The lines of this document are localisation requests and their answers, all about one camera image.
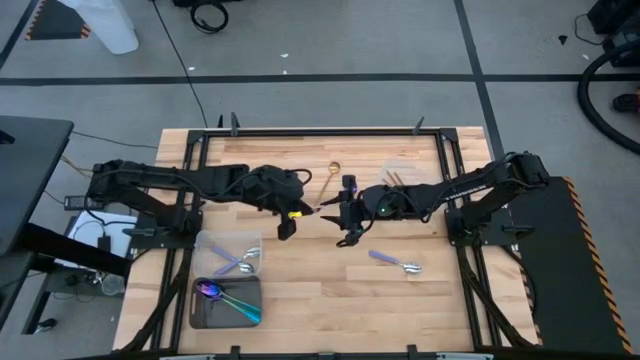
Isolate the black equipment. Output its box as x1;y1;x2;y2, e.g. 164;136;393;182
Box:
587;0;640;69

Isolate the black flexible hose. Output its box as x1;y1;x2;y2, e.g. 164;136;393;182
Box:
576;38;640;156

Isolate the white round column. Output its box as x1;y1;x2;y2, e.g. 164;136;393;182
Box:
58;0;140;55

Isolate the black metal table frame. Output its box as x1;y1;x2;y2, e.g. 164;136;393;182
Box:
119;112;541;360

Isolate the black desk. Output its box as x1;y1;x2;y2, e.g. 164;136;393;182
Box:
0;115;132;335

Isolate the dark grey plastic tray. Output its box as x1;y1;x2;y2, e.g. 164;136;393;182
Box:
188;275;264;331

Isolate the clear plastic cup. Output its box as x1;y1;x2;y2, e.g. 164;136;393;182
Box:
101;273;125;297

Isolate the clear plastic bin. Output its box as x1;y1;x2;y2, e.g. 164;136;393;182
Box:
368;155;436;190
193;229;265;279

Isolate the coiled black cable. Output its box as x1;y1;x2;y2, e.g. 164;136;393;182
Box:
188;0;230;35

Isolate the black hazard-striped floor mat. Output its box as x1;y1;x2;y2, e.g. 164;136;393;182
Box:
23;0;93;41

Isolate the white sheet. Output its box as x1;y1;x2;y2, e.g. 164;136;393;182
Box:
54;209;139;270

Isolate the black floor cable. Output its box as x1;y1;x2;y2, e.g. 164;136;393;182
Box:
151;0;210;127

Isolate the iridescent rainbow spoon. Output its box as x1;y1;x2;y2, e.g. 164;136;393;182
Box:
195;279;263;325
207;285;263;317

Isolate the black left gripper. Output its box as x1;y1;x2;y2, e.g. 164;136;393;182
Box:
244;164;323;217

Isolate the black orange device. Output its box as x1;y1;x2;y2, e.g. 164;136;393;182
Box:
612;92;640;114

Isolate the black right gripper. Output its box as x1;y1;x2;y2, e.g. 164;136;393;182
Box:
319;175;406;247

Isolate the black hazard-striped platform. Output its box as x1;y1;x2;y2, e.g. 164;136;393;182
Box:
499;174;635;355

